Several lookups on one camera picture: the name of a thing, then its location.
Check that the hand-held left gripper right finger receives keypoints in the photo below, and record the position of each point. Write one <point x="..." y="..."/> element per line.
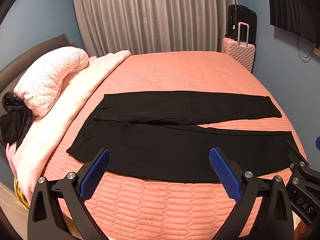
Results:
<point x="225" y="173"/>

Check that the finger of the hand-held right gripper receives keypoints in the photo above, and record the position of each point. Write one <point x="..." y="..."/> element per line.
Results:
<point x="301" y="165"/>

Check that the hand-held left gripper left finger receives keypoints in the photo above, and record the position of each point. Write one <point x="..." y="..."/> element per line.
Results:
<point x="96" y="173"/>

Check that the black pants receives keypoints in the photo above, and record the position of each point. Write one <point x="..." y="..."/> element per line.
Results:
<point x="162" y="142"/>

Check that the yellow object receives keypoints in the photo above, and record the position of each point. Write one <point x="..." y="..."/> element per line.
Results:
<point x="18" y="192"/>

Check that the pale pink blanket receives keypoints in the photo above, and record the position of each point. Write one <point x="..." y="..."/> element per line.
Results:
<point x="75" y="92"/>

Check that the black cloth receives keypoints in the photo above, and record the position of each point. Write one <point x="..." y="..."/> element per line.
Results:
<point x="15" y="122"/>

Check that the pink floral pillow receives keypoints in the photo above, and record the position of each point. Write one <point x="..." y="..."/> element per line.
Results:
<point x="47" y="80"/>

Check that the pink quilted bedspread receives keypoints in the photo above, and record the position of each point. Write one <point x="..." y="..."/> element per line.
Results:
<point x="175" y="72"/>

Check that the pink suitcase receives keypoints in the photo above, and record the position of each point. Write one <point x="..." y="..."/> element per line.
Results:
<point x="240" y="55"/>

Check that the grey bed headboard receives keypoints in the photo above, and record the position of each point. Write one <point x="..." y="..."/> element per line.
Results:
<point x="30" y="52"/>

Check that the black suitcase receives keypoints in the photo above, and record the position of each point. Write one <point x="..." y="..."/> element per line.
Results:
<point x="246" y="15"/>

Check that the grey curtain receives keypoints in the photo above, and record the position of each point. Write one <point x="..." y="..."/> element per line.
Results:
<point x="150" y="17"/>

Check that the wall outlet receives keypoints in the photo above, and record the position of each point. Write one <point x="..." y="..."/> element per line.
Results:
<point x="317" y="50"/>

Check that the wall-mounted black television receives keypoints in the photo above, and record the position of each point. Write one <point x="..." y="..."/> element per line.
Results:
<point x="292" y="5"/>

